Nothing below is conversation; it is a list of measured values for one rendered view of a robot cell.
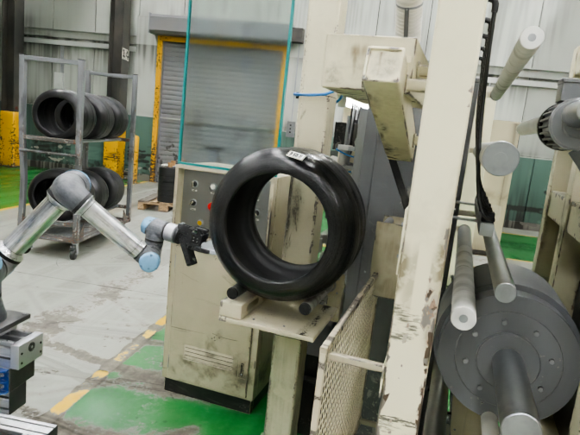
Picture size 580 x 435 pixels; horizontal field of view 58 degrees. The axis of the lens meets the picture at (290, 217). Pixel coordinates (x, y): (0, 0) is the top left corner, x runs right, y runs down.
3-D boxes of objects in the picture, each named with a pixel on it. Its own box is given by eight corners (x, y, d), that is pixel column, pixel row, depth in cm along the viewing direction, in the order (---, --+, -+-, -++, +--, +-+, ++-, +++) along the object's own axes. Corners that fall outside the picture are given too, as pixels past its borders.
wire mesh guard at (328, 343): (356, 422, 224) (377, 266, 212) (360, 423, 223) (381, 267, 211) (290, 589, 139) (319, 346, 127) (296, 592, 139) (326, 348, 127)
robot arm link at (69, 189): (60, 169, 180) (167, 259, 194) (67, 166, 191) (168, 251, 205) (37, 193, 180) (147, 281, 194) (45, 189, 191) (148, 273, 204)
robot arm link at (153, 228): (148, 234, 215) (152, 214, 214) (170, 241, 212) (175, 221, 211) (136, 236, 207) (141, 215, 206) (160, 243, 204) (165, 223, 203)
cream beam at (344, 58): (359, 104, 201) (364, 65, 199) (425, 110, 194) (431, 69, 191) (318, 87, 144) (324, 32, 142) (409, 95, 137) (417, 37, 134)
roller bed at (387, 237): (375, 282, 223) (384, 214, 218) (409, 289, 219) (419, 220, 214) (367, 294, 205) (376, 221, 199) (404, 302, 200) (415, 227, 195)
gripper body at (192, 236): (201, 232, 198) (174, 223, 202) (198, 253, 200) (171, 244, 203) (211, 229, 206) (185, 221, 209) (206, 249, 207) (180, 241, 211)
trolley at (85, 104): (82, 229, 641) (87, 70, 608) (130, 235, 635) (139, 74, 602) (14, 255, 510) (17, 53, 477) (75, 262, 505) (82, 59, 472)
